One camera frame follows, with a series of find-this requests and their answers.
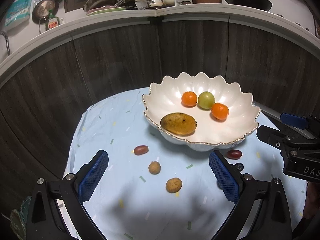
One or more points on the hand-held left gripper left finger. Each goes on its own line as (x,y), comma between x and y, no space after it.
(93,177)

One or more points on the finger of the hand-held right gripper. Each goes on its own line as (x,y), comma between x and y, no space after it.
(272,136)
(293,120)

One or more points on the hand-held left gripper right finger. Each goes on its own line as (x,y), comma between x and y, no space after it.
(223,177)

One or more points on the red grape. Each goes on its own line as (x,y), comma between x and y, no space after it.
(234,154)

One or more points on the white scalloped bowl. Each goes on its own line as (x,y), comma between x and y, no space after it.
(225,132)

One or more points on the brown longan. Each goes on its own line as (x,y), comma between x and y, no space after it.
(173,185)
(154,167)

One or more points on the red date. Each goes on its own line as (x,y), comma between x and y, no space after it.
(141,150)

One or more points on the orange tangerine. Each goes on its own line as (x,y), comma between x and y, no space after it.
(189,98)
(220,111)

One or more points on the yellow-brown mango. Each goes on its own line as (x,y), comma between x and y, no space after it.
(178,123)

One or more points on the green apple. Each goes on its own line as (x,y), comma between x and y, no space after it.
(206,100)

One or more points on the person's right hand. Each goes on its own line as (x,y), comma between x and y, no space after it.
(313,200)

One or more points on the grey metal bar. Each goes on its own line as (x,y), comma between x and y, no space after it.
(270,115)

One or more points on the light blue patterned tablecloth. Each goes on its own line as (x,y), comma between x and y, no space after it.
(112,135)

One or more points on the dark wood kitchen cabinet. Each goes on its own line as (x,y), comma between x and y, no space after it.
(112,55)

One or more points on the red lidded jar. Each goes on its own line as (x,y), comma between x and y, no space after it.
(186,3)

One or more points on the green dish soap bottle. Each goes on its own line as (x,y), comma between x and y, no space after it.
(52,23)

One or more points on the chrome kitchen faucet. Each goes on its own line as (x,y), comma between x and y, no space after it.
(6,42)

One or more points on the green dish tub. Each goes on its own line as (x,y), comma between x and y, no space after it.
(107,10)

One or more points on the hanging metal frying pan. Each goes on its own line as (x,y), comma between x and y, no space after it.
(45,11)

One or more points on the hanging printed plastic bag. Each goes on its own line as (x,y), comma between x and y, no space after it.
(18,10)

